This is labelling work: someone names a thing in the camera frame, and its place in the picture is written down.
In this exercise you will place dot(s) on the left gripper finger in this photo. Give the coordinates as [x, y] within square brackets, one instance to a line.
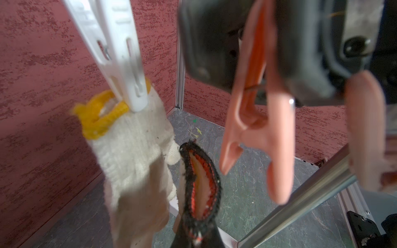
[209, 238]

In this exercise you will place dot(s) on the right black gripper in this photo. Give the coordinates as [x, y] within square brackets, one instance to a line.
[321, 44]

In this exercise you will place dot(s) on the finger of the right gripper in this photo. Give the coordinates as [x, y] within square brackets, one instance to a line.
[210, 39]

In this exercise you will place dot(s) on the black cuff white glove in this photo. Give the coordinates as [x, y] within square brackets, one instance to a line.
[199, 192]

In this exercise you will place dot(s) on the pink clothespin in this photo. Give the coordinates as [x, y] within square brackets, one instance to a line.
[261, 112]

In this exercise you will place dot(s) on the pink clip hanger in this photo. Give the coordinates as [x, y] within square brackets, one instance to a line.
[373, 154]

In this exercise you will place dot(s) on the white clothespin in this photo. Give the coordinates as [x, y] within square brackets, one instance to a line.
[108, 31]

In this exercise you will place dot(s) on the yellow cuff white glove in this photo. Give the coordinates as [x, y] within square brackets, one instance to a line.
[134, 151]

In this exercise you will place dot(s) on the clothes rack with steel bars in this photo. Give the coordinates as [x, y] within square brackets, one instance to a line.
[317, 214]

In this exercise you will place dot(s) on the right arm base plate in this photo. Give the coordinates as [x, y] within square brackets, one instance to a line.
[367, 235]

